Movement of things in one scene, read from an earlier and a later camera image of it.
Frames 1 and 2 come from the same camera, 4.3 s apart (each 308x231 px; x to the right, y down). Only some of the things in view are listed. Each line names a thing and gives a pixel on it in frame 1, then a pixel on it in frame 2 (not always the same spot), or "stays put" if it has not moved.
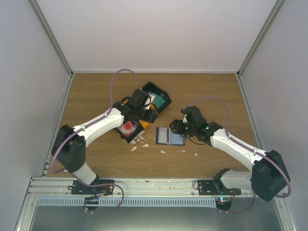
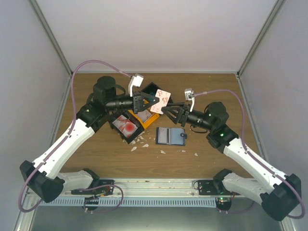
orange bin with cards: x=150 y=116 stays put
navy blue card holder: x=164 y=135 stays put
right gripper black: x=177 y=128 to x=185 y=109
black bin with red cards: x=129 y=130 stays put
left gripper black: x=151 y=118 to x=138 y=105
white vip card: x=162 y=134 stays put
